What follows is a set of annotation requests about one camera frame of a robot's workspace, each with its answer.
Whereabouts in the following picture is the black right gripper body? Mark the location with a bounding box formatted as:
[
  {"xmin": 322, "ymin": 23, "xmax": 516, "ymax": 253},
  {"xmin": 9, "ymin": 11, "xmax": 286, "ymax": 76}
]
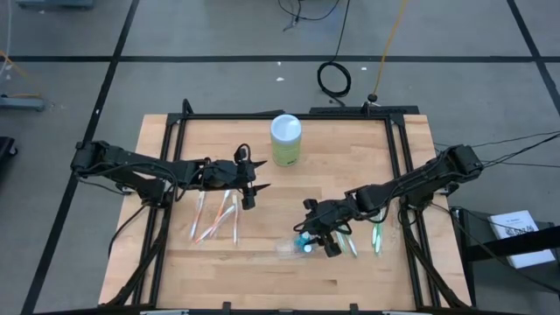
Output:
[{"xmin": 300, "ymin": 198, "xmax": 356, "ymax": 260}]

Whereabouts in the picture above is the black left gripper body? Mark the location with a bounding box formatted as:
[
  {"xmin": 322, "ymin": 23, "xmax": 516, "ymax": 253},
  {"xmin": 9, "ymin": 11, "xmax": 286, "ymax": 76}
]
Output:
[{"xmin": 208, "ymin": 143, "xmax": 259, "ymax": 211}]

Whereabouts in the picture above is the orange toothbrush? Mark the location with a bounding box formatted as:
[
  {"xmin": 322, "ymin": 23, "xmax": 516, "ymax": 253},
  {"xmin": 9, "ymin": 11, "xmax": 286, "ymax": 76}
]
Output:
[
  {"xmin": 189, "ymin": 192, "xmax": 206, "ymax": 241},
  {"xmin": 231, "ymin": 195, "xmax": 240, "ymax": 246},
  {"xmin": 208, "ymin": 189, "xmax": 231, "ymax": 239},
  {"xmin": 195, "ymin": 205, "xmax": 236, "ymax": 244}
]

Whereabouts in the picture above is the clear acrylic organizer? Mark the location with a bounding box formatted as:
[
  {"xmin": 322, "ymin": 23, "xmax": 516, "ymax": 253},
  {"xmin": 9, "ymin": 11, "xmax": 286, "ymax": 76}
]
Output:
[{"xmin": 275, "ymin": 234, "xmax": 327, "ymax": 260}]

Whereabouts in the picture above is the green disinfecting wipes canister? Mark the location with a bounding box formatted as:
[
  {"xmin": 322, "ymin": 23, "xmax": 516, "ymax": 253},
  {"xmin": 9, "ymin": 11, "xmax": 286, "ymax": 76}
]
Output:
[{"xmin": 269, "ymin": 114, "xmax": 303, "ymax": 168}]

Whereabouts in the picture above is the black side cart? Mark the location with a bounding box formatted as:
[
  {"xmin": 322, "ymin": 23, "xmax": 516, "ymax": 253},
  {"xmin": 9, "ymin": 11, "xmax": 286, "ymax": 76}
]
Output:
[{"xmin": 450, "ymin": 205, "xmax": 560, "ymax": 315}]

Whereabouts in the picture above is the white printed box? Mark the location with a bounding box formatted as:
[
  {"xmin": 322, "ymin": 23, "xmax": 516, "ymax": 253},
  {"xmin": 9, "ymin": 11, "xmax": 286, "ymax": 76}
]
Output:
[{"xmin": 487, "ymin": 209, "xmax": 557, "ymax": 270}]

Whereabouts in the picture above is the grey flat base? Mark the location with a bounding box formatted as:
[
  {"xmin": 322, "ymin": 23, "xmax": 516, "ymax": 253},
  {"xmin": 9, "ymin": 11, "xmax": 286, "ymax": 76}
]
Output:
[{"xmin": 0, "ymin": 94, "xmax": 46, "ymax": 113}]

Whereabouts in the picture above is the black caster object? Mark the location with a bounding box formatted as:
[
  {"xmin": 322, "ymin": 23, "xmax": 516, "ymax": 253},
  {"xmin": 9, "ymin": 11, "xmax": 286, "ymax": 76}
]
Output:
[{"xmin": 0, "ymin": 136, "xmax": 18, "ymax": 170}]

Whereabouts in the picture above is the black aluminium table frame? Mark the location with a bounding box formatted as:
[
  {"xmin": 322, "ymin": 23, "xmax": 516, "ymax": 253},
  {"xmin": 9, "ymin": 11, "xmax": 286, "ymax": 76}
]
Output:
[{"xmin": 98, "ymin": 98, "xmax": 473, "ymax": 315}]

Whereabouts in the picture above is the coiled black cable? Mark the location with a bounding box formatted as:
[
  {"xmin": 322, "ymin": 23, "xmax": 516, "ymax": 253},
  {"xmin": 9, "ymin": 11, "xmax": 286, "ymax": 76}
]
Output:
[{"xmin": 318, "ymin": 0, "xmax": 354, "ymax": 109}]

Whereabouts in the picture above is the tangled black cable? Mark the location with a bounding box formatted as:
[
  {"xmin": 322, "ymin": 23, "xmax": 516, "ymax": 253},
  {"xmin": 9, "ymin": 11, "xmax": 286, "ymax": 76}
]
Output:
[{"xmin": 276, "ymin": 0, "xmax": 342, "ymax": 32}]

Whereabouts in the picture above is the thin black cable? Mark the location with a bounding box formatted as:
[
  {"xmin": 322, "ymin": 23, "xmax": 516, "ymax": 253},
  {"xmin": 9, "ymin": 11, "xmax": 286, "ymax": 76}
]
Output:
[
  {"xmin": 480, "ymin": 156, "xmax": 560, "ymax": 169},
  {"xmin": 432, "ymin": 130, "xmax": 560, "ymax": 150}
]

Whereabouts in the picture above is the thick black cable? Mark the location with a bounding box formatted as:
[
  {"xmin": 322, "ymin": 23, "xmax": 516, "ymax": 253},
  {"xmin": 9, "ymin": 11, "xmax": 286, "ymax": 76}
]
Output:
[{"xmin": 480, "ymin": 133, "xmax": 560, "ymax": 170}]

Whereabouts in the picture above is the thin yellow cable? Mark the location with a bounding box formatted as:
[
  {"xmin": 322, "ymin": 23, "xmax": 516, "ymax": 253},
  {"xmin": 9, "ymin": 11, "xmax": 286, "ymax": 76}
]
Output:
[{"xmin": 0, "ymin": 50, "xmax": 43, "ymax": 98}]

